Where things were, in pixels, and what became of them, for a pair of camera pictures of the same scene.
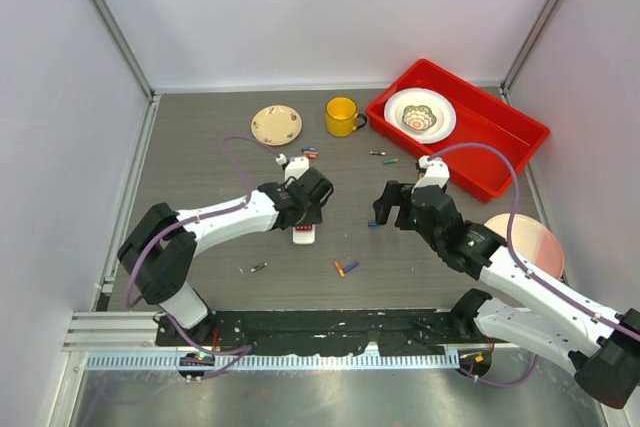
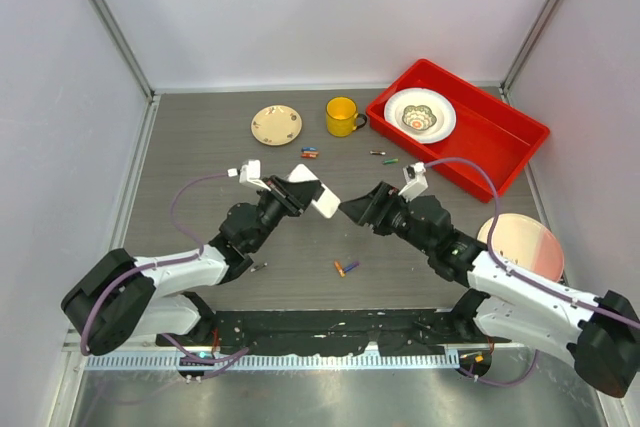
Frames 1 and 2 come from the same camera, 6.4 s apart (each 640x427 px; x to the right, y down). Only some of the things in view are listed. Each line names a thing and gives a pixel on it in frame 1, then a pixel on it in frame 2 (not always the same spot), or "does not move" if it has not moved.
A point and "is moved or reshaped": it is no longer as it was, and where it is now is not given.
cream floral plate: x=276 y=125 does not move
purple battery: x=353 y=265 does not move
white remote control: x=304 y=234 is moved or reshaped
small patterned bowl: x=418 y=117 does not move
